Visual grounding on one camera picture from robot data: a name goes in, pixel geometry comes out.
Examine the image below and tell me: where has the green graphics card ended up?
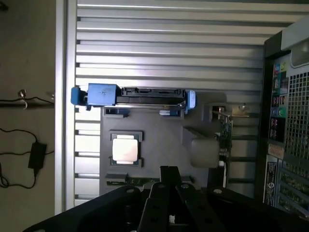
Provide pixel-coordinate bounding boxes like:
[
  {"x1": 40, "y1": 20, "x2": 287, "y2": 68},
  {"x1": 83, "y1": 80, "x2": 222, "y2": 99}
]
[{"x1": 211, "y1": 103, "x2": 250, "y2": 189}]

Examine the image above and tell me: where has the black PC case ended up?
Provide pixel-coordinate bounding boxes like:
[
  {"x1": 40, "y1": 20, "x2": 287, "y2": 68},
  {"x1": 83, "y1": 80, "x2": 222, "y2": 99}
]
[{"x1": 255, "y1": 17, "x2": 309, "y2": 214}]

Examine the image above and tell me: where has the grey parts rack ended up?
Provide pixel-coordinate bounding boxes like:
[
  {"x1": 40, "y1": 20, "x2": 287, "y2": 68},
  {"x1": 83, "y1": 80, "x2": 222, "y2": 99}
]
[{"x1": 99, "y1": 91, "x2": 234, "y2": 194}]

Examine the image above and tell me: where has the black adapter cable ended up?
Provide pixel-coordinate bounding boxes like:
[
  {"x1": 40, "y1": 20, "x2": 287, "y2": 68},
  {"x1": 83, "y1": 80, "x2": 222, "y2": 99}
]
[{"x1": 0, "y1": 128, "x2": 55, "y2": 189}]

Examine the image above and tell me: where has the silver CPU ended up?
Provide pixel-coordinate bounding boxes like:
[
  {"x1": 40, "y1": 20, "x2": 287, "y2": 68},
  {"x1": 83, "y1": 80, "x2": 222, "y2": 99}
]
[{"x1": 112, "y1": 138, "x2": 140, "y2": 163}]

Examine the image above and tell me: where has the metal hook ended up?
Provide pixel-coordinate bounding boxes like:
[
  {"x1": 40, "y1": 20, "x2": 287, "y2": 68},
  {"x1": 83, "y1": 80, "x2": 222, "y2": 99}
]
[{"x1": 17, "y1": 88, "x2": 28, "y2": 110}]

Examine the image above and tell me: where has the black power adapter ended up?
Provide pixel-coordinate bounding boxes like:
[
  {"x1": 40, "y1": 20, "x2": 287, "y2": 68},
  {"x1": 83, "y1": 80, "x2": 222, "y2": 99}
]
[{"x1": 27, "y1": 142, "x2": 48, "y2": 170}]

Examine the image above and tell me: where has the disk drive with blue caddy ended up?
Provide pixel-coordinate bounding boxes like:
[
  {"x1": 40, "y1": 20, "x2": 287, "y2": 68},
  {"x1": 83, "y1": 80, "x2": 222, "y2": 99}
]
[{"x1": 70, "y1": 83, "x2": 197, "y2": 115}]

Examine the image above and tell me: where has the aluminium table frame profile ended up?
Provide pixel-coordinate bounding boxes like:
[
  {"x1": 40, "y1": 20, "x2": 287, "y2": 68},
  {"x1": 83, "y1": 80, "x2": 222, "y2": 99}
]
[{"x1": 55, "y1": 0, "x2": 78, "y2": 211}]

